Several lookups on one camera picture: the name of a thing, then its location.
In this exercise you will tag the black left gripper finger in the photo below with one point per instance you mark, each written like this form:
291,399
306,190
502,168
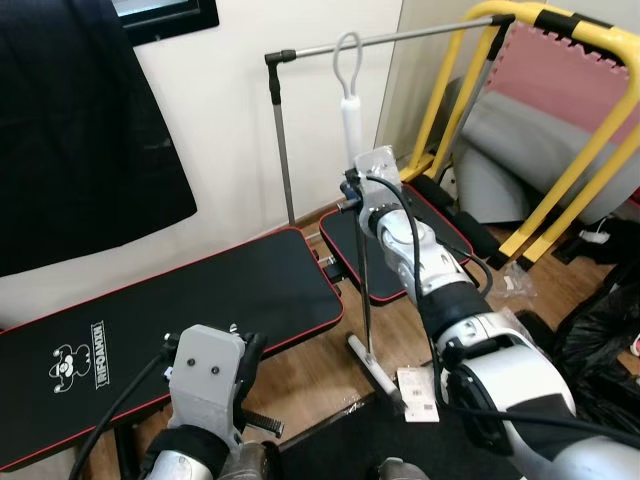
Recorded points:
254,358
238,385

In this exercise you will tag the grey robot left leg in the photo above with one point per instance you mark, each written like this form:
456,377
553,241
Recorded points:
245,462

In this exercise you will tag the grey robot leg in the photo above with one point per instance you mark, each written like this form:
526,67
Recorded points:
398,470
245,462

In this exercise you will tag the long black bench pad with logo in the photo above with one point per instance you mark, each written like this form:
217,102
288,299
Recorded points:
200,300

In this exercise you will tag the short black bench pad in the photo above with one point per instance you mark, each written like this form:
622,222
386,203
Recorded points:
430,225

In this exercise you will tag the black foam bench roller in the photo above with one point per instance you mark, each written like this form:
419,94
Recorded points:
460,220

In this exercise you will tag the frosted glass panel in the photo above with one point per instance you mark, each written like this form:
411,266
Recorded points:
420,80

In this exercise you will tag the grey robot right leg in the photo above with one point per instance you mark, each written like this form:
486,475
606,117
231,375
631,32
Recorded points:
398,470

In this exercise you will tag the grey metal clothes rack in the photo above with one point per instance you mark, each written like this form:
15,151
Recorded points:
420,33

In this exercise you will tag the small white barcode card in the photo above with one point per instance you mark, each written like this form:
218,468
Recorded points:
418,395

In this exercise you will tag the white cushion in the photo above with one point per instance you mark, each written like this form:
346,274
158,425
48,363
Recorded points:
100,282

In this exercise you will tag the clear plastic wrapper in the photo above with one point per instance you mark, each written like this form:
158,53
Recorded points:
518,283

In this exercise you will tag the grey folded cushion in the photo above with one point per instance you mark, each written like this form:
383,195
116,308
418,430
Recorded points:
530,150

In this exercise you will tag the pink foam puzzle mat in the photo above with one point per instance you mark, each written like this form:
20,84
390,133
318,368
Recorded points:
570,80

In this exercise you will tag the small white charger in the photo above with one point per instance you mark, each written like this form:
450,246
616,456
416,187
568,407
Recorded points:
597,237

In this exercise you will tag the black garbage bag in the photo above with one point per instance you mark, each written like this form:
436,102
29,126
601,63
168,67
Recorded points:
600,350

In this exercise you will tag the black hanging cloth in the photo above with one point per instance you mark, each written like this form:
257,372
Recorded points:
70,130

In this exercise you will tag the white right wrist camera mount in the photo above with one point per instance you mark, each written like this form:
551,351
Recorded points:
378,185

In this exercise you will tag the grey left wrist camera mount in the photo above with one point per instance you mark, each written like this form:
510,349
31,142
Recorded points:
205,365

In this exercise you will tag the black metal bench frame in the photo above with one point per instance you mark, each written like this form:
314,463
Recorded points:
126,455

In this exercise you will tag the yellow metal tube frame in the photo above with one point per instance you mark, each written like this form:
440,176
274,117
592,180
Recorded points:
622,42

